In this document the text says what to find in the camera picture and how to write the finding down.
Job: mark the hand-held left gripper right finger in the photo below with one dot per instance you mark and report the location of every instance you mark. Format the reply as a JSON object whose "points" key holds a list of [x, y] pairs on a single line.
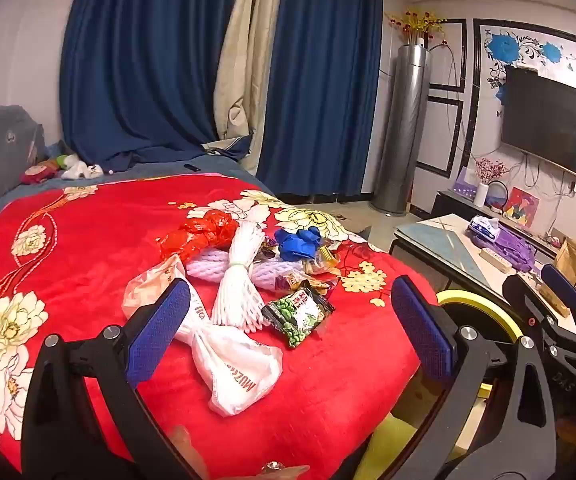
{"points": [[420, 330]]}

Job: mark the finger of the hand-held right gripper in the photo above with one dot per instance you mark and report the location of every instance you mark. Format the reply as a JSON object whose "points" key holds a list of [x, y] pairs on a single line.
{"points": [[518, 290], [560, 285]]}

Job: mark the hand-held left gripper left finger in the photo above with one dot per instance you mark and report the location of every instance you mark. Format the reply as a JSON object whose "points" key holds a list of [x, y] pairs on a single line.
{"points": [[160, 330]]}

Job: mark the yellow bin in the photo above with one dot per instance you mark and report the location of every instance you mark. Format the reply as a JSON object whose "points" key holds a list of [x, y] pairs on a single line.
{"points": [[468, 299]]}

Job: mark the white plastic bag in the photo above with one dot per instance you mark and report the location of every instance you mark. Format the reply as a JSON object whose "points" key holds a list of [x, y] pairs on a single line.
{"points": [[227, 365]]}

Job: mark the lilac foam net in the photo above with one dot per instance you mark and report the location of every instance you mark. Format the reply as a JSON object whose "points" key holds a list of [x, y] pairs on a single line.
{"points": [[207, 263], [268, 275]]}

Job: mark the white foam net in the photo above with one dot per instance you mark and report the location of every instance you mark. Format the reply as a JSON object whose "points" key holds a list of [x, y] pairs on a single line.
{"points": [[240, 270]]}

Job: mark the red plastic bag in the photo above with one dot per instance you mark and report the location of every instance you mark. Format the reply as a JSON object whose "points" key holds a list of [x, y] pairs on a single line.
{"points": [[202, 232]]}

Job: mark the yellow snack wrapper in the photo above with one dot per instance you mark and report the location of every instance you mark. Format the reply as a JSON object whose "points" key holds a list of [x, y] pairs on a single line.
{"points": [[325, 260]]}

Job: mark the green snack packet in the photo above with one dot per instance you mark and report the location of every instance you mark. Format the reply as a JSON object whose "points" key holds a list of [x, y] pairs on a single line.
{"points": [[298, 317]]}

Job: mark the colourful snack wrapper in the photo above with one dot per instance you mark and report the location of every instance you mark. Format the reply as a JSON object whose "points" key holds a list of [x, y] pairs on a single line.
{"points": [[298, 280]]}

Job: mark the person's left hand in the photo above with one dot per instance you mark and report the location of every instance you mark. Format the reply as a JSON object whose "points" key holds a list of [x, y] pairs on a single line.
{"points": [[187, 447]]}

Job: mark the brown paper bag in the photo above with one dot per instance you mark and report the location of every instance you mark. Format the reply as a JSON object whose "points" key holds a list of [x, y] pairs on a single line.
{"points": [[573, 260]]}

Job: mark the white power strip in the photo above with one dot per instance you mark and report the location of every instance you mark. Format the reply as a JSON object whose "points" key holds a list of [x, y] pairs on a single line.
{"points": [[495, 259]]}

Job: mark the purple backpack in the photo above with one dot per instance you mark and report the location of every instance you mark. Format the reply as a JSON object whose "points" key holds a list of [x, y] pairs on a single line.
{"points": [[513, 250]]}

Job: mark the tissue pack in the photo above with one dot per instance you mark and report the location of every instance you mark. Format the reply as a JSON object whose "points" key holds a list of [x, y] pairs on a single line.
{"points": [[483, 227]]}

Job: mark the colourful painting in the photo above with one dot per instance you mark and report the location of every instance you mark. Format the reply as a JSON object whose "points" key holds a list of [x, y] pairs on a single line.
{"points": [[523, 207]]}

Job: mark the coffee table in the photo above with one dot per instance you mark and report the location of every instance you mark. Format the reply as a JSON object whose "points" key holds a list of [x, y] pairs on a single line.
{"points": [[443, 245]]}

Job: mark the red floral blanket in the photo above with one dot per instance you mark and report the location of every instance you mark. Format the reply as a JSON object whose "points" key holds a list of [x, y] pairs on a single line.
{"points": [[92, 270]]}

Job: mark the round ornament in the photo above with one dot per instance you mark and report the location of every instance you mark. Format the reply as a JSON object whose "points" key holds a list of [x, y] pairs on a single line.
{"points": [[497, 195]]}

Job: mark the white vase with red flowers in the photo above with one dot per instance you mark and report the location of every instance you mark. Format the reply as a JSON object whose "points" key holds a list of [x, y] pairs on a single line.
{"points": [[481, 195]]}

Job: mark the dark television cabinet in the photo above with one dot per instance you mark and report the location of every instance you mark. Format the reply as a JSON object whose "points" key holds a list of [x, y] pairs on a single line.
{"points": [[448, 202]]}

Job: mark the purple gift bag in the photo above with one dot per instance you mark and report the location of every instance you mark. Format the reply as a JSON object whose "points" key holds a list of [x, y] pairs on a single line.
{"points": [[463, 187]]}

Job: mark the blue bed cover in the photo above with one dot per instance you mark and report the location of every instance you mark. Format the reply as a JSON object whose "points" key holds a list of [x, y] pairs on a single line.
{"points": [[157, 170]]}

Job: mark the black remote control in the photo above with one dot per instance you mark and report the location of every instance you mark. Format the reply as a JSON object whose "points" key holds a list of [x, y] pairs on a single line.
{"points": [[192, 167]]}

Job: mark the white plush toy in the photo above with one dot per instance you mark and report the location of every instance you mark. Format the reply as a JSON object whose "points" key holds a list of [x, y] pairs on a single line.
{"points": [[82, 171]]}

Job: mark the silver tower air conditioner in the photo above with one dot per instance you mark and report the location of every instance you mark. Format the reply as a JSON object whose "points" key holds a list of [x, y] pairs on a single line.
{"points": [[403, 135]]}

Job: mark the green plush toy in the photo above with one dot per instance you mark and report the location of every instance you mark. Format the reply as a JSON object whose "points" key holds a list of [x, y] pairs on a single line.
{"points": [[62, 162]]}

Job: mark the red plush toy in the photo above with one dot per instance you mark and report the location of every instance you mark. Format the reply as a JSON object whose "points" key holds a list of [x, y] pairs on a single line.
{"points": [[37, 173]]}

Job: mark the beige curtain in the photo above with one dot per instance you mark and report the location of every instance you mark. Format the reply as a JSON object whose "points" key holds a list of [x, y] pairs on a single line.
{"points": [[243, 85]]}

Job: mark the blue curtain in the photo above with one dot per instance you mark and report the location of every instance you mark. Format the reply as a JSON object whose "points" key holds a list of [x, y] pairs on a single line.
{"points": [[318, 85], [142, 60]]}

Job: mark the yellow artificial flowers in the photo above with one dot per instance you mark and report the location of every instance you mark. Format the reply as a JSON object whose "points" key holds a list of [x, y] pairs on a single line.
{"points": [[415, 20]]}

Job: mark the wall television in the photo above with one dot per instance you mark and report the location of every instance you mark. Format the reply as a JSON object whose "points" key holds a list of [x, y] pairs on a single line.
{"points": [[553, 120]]}

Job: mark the blue flower wall decal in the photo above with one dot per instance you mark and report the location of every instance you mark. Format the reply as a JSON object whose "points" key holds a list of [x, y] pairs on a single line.
{"points": [[505, 45]]}

